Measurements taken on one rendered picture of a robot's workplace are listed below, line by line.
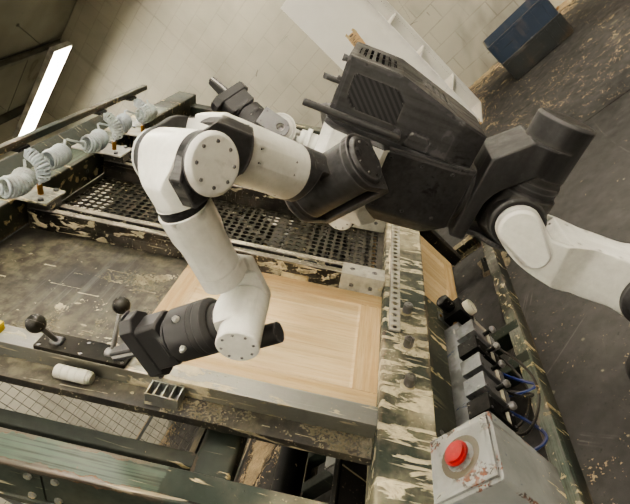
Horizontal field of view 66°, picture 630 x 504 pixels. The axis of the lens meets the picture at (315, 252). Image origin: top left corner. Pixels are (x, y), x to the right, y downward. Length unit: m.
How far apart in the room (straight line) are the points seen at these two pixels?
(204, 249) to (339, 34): 4.25
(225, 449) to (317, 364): 0.28
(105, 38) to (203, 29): 1.44
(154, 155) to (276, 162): 0.16
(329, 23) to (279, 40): 1.75
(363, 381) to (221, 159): 0.70
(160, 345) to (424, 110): 0.60
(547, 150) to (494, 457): 0.55
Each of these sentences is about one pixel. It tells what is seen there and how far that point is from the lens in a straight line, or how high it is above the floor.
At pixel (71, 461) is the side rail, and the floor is 1.33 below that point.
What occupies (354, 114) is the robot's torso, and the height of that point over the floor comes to 1.34.
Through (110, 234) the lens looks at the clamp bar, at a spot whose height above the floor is 1.59.
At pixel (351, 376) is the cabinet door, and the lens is 1.15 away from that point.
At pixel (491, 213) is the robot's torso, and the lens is 1.04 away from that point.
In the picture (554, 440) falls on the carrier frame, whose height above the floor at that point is 0.18.
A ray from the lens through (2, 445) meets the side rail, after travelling 1.02.
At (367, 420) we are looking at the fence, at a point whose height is 0.92.
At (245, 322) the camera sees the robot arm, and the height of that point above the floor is 1.29.
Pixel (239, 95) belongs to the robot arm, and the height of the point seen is 1.56.
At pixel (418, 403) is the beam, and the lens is 1.10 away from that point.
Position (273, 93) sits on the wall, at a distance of 6.67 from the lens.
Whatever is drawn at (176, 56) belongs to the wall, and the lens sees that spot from 7.09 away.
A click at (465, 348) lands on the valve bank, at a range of 1.23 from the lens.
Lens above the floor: 1.44
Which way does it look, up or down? 13 degrees down
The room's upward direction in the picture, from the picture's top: 49 degrees counter-clockwise
